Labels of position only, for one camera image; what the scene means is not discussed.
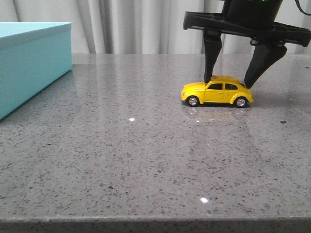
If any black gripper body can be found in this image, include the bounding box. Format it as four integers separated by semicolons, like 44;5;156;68
183;0;311;47

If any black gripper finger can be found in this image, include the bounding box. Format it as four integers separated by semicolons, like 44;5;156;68
203;33;222;83
244;44;287;88

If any yellow toy beetle car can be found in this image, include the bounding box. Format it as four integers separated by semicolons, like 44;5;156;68
181;75;254;108

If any light blue box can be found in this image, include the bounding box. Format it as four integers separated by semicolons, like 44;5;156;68
0;22;72;118

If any grey white curtain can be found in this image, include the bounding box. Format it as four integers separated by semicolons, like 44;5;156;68
0;0;311;55

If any black cable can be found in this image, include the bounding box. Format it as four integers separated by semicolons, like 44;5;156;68
294;0;311;15

